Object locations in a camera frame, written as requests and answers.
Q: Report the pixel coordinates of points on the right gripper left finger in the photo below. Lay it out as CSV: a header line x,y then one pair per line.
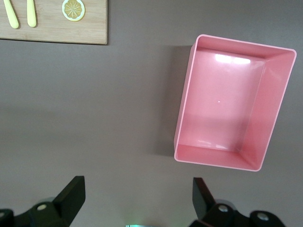
x,y
64,203

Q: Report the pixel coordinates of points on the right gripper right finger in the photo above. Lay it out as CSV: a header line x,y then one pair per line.
x,y
206,208

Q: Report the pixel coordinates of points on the pink plastic bin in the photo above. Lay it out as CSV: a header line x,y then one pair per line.
x,y
220,104

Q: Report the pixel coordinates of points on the bamboo cutting board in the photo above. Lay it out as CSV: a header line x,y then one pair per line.
x,y
54,30

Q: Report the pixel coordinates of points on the yellow plastic fork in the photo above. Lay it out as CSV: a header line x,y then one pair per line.
x,y
31,16

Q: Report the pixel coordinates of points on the yellow plastic knife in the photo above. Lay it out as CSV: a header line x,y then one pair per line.
x,y
13,20

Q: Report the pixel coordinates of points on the yellow lemon slice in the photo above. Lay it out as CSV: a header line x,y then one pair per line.
x,y
73,10

